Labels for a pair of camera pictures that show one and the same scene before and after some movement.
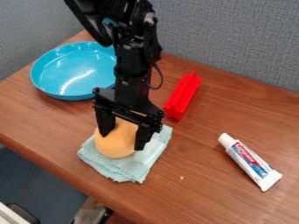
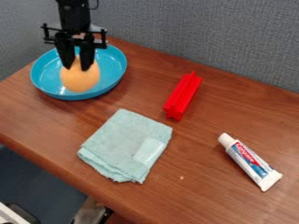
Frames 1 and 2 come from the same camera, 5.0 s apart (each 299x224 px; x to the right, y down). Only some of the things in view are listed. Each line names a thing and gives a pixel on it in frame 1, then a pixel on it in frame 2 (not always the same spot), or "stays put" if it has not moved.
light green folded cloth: (125, 169) stays put
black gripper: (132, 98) → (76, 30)
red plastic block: (181, 97) stays put
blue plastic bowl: (69, 70) stays put
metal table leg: (92, 212) stays put
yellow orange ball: (116, 144) → (77, 80)
